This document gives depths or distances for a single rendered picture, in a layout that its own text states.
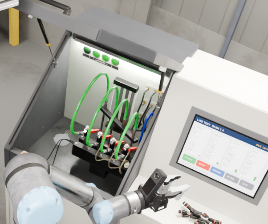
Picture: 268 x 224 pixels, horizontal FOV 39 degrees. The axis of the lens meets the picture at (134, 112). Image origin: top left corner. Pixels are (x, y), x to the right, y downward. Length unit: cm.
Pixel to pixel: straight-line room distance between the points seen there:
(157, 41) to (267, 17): 134
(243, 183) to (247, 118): 33
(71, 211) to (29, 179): 116
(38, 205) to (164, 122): 103
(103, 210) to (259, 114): 87
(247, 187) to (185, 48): 82
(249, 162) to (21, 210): 117
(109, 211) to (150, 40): 116
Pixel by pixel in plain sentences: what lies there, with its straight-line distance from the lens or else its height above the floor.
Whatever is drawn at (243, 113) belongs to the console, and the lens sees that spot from 178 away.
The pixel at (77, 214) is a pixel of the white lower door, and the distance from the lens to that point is 215.
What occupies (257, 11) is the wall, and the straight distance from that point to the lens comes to 330.
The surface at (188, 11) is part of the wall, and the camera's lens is 353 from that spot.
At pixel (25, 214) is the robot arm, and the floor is 165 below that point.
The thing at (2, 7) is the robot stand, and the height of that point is 199.
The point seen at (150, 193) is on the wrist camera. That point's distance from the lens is 131.
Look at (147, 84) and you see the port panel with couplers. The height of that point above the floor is 132.
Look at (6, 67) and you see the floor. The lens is 447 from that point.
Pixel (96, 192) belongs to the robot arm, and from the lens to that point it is 141.
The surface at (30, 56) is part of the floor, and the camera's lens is 469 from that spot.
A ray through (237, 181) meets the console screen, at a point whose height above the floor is 119.
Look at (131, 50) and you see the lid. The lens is 118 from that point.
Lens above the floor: 247
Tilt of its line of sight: 38 degrees down
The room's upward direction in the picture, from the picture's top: 14 degrees clockwise
